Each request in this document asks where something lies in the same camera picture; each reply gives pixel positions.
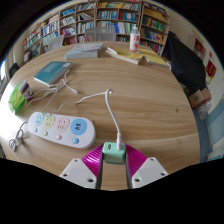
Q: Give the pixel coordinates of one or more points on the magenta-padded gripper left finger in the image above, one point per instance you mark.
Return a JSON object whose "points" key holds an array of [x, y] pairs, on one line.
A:
{"points": [[78, 173]]}

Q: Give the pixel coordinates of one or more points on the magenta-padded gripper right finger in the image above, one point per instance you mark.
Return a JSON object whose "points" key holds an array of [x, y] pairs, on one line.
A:
{"points": [[150, 171]]}

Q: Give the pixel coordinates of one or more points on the mint green charger block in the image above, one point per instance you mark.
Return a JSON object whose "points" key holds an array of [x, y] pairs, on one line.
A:
{"points": [[113, 153]]}

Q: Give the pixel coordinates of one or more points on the white pastel-socket power strip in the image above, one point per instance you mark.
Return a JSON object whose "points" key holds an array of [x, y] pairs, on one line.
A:
{"points": [[66, 133]]}

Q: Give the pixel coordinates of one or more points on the cardboard box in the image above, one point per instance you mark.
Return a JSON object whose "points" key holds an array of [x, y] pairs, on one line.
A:
{"points": [[200, 98]]}

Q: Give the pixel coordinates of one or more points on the green plastic bag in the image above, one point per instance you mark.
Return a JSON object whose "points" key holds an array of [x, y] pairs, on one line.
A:
{"points": [[16, 98]]}

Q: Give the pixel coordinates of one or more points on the red-labelled glass jar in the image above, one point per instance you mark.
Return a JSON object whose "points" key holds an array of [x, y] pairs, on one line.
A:
{"points": [[26, 90]]}

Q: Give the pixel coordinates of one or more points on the teal book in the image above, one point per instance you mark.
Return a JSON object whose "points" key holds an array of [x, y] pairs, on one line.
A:
{"points": [[51, 71]]}

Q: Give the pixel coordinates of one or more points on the black coat on chair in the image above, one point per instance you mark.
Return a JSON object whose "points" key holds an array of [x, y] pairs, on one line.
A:
{"points": [[183, 63]]}

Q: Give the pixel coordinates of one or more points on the cream and yellow book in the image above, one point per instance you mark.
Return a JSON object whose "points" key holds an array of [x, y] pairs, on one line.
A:
{"points": [[126, 55]]}

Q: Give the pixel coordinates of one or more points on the dark office chair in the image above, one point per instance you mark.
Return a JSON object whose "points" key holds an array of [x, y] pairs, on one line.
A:
{"points": [[13, 70]]}

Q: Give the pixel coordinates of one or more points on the grey book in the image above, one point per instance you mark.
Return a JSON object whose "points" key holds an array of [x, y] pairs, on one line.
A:
{"points": [[83, 50]]}

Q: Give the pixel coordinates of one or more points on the white bottle with red label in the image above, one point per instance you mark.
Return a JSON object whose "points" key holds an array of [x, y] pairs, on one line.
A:
{"points": [[134, 41]]}

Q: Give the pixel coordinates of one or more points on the grey solid-back chair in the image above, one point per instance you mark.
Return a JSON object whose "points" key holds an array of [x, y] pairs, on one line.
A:
{"points": [[56, 42]]}

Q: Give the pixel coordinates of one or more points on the wooden bookshelf unit with books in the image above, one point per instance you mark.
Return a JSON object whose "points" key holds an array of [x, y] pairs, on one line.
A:
{"points": [[110, 15]]}

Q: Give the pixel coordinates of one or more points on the red wall poster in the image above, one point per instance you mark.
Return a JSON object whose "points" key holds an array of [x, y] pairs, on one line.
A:
{"points": [[210, 68]]}

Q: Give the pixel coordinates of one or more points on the small wooden wall shelf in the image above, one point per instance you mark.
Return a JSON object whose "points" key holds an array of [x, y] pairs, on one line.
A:
{"points": [[198, 46]]}

